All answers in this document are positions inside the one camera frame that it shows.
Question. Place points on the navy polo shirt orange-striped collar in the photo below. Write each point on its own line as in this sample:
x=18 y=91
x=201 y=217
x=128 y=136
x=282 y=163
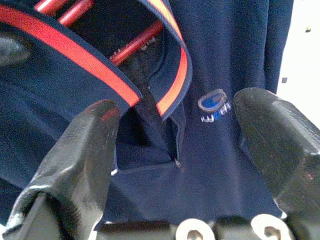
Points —
x=212 y=50

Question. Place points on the red plastic hanger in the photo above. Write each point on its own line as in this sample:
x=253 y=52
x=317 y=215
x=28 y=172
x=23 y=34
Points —
x=135 y=46

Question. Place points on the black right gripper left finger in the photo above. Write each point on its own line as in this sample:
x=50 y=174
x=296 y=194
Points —
x=62 y=187

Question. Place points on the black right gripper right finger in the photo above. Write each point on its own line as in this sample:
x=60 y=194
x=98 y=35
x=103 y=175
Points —
x=287 y=162

